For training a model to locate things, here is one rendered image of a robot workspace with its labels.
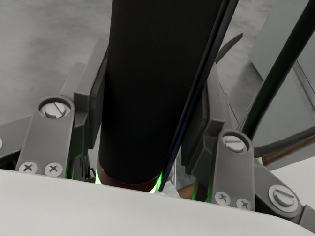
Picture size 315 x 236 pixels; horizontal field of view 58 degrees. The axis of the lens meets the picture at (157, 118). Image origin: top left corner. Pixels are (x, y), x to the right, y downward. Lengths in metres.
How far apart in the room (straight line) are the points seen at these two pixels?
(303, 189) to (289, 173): 0.04
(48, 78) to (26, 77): 0.18
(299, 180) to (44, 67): 2.44
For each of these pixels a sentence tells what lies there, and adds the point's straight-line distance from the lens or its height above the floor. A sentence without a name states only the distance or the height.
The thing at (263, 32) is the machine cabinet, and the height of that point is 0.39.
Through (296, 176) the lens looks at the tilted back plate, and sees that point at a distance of 0.60.
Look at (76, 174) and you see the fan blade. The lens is 0.69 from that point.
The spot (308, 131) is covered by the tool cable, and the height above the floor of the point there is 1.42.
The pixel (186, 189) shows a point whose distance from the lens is 0.24.
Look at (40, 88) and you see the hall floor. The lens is 2.52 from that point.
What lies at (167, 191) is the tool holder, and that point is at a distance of 0.23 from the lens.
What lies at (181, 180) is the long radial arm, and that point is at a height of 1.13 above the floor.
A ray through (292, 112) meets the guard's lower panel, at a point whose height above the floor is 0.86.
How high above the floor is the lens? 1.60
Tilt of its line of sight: 43 degrees down
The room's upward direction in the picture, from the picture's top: 16 degrees clockwise
